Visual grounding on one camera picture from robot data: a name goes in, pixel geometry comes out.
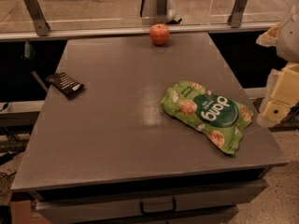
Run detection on middle metal rail bracket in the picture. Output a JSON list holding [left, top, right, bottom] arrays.
[[139, 0, 181, 25]]

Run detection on red apple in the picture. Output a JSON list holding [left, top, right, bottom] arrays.
[[149, 23, 170, 46]]

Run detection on left metal rail bracket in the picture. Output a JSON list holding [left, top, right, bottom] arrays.
[[23, 0, 50, 36]]

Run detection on green rice chip bag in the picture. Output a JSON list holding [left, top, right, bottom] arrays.
[[161, 81, 253, 155]]

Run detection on grey cabinet drawer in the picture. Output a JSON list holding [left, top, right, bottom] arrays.
[[36, 179, 267, 224]]

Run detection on horizontal metal rail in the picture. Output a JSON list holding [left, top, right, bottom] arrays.
[[0, 21, 276, 42]]

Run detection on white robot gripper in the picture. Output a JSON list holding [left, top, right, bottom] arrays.
[[256, 5, 299, 128]]

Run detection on right metal rail bracket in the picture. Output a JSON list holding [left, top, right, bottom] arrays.
[[228, 0, 248, 28]]

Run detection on black drawer handle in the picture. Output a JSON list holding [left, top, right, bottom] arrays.
[[139, 198, 177, 216]]

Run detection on black snack bar wrapper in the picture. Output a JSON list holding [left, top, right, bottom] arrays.
[[46, 72, 84, 99]]

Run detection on metal rail bracket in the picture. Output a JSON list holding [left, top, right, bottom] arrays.
[[228, 0, 248, 28], [139, 0, 181, 25], [23, 0, 50, 36]]

